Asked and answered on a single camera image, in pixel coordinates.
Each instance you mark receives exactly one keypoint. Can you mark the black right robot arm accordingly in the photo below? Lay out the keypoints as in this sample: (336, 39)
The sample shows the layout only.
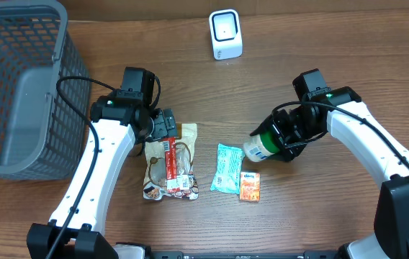
(341, 113)

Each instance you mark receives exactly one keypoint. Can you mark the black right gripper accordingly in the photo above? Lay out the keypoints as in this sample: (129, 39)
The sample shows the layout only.
(289, 148)

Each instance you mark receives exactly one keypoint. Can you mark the white barcode scanner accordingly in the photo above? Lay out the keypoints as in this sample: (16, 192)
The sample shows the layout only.
(226, 34)

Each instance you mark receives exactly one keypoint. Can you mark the beige Pantree snack pouch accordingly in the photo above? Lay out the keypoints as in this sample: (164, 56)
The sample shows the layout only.
(154, 186)

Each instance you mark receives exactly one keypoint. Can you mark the green lidded jar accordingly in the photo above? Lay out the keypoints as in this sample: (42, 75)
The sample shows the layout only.
(259, 147)

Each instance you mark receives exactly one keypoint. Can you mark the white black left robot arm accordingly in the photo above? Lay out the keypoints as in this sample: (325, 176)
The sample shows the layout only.
(117, 122)

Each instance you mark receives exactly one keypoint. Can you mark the red stick sachet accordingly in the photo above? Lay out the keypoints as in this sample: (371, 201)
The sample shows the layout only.
(171, 167)

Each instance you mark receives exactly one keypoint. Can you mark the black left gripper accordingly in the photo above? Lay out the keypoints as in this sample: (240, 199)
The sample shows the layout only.
(166, 124)

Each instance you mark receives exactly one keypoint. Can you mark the orange Kleenex tissue pack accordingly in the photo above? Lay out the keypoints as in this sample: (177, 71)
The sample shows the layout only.
(250, 187)

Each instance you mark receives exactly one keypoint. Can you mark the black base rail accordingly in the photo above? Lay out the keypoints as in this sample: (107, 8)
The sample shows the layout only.
(308, 254)

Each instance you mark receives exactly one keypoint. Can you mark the grey plastic mesh basket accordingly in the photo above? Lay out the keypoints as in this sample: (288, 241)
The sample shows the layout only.
(41, 137)

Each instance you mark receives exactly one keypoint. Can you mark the teal wet wipes pack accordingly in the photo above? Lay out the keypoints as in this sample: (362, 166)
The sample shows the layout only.
(229, 164)

